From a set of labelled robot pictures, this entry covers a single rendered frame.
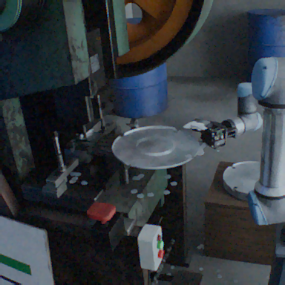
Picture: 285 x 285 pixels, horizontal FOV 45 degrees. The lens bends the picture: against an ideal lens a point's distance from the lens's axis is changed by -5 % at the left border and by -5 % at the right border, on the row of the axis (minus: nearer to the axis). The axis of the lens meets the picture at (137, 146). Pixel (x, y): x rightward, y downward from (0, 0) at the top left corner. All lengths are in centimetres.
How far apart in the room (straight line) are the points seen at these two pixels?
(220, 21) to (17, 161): 349
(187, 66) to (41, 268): 366
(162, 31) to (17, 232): 92
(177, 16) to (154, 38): 13
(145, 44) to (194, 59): 313
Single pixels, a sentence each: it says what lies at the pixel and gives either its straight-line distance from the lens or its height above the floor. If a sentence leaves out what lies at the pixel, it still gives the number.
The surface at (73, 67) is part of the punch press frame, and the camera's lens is 99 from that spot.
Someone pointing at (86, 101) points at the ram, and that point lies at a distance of 116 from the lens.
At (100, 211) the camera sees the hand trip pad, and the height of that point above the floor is 76.
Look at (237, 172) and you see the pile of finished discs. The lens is 181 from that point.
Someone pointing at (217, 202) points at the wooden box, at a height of 35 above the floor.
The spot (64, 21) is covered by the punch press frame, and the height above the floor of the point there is 124.
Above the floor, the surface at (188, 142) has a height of 78.
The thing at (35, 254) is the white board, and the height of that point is 48.
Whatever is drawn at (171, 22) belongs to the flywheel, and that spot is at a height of 114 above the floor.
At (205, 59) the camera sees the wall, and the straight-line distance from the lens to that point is 453.
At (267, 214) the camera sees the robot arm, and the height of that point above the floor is 63.
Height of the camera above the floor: 134
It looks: 27 degrees down
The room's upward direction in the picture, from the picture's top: 6 degrees counter-clockwise
